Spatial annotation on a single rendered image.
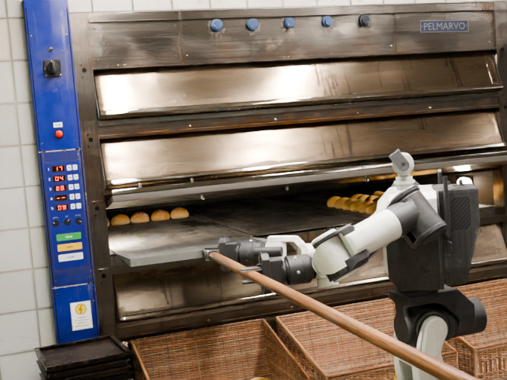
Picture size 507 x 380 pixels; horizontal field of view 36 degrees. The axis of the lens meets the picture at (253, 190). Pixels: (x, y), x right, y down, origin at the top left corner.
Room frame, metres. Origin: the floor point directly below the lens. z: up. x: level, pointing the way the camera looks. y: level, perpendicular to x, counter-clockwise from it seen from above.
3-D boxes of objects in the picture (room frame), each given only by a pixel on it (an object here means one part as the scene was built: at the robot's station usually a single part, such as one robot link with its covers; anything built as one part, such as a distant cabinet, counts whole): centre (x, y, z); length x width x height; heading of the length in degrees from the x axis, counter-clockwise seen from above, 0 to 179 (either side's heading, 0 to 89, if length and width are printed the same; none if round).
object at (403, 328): (2.44, -0.56, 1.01); 0.28 x 0.13 x 0.18; 108
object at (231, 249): (2.71, 0.07, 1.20); 0.12 x 0.10 x 0.13; 73
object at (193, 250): (2.97, 0.24, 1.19); 0.55 x 0.36 x 0.03; 108
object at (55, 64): (2.88, 0.69, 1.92); 0.06 x 0.04 x 0.11; 109
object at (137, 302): (3.28, -0.28, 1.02); 1.79 x 0.11 x 0.19; 109
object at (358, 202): (3.88, -0.69, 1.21); 0.61 x 0.48 x 0.06; 19
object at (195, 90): (3.28, -0.28, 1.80); 1.79 x 0.11 x 0.19; 109
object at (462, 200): (2.41, -0.53, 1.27); 0.34 x 0.30 x 0.36; 170
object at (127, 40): (3.30, -0.28, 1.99); 1.80 x 0.08 x 0.21; 109
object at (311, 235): (3.30, -0.28, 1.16); 1.80 x 0.06 x 0.04; 109
